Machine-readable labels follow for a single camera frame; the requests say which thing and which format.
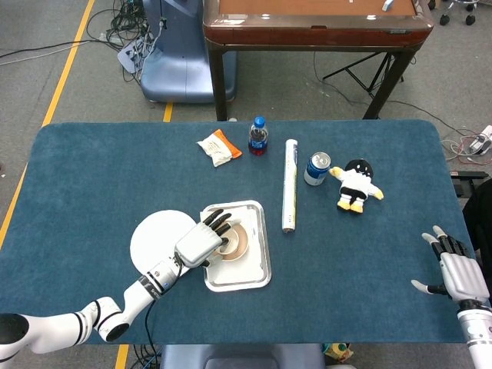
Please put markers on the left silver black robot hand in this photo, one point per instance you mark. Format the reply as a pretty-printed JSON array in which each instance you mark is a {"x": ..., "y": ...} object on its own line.
[{"x": 196, "y": 246}]

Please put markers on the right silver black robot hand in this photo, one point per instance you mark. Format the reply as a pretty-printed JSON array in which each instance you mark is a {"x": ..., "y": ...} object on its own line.
[{"x": 463, "y": 276}]

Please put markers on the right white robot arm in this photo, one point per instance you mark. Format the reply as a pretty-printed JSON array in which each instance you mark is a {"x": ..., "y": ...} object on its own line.
[{"x": 476, "y": 330}]

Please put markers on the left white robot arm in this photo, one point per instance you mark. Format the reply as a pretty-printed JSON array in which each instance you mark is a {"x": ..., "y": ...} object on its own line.
[{"x": 130, "y": 303}]

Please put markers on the white round plate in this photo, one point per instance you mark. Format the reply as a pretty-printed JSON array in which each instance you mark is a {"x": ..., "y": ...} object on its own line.
[{"x": 153, "y": 238}]

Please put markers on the beige bowl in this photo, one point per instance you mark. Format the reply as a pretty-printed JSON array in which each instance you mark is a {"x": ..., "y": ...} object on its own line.
[{"x": 244, "y": 242}]

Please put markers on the white paper tray liner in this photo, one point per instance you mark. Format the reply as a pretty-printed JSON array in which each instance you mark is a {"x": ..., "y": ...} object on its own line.
[{"x": 238, "y": 273}]

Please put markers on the black chair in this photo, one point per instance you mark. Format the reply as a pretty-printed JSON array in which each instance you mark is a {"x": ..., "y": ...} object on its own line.
[{"x": 478, "y": 215}]

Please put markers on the shiny metal tray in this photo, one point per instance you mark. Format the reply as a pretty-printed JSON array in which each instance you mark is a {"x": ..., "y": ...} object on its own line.
[{"x": 265, "y": 246}]

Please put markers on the white orange snack packet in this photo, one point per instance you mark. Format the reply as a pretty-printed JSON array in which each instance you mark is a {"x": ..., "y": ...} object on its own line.
[{"x": 219, "y": 148}]

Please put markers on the plastic wrap roll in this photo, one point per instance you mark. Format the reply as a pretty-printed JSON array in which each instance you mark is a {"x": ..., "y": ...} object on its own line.
[{"x": 290, "y": 184}]

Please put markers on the blue table cloth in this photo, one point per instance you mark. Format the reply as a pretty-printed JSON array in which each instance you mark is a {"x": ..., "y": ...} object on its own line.
[{"x": 346, "y": 269}]

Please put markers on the cola bottle blue cap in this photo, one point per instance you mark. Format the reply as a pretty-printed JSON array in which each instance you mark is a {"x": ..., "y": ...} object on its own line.
[{"x": 258, "y": 144}]

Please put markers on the blue grey robot torso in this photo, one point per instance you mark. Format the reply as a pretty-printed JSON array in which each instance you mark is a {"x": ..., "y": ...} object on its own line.
[{"x": 238, "y": 357}]

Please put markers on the black white penguin plush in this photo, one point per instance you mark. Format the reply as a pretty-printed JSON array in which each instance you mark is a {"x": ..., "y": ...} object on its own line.
[{"x": 357, "y": 184}]

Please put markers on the blue white soda can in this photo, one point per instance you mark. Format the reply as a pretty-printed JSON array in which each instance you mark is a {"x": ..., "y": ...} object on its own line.
[{"x": 316, "y": 173}]

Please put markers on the blue grey machine base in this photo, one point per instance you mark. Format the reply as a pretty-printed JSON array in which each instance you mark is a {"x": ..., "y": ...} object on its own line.
[{"x": 180, "y": 57}]

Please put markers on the white floor power strip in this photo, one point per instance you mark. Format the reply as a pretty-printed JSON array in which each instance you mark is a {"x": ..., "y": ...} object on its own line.
[{"x": 130, "y": 57}]

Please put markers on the brown mahjong table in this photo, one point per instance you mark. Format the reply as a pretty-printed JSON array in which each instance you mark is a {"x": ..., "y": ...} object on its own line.
[{"x": 315, "y": 34}]

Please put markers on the black swivel stool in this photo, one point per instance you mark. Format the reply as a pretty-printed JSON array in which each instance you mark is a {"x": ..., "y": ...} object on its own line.
[{"x": 457, "y": 7}]

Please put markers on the single white blue mahjong tile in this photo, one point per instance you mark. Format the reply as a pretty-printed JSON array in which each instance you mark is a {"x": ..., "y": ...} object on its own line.
[{"x": 387, "y": 4}]

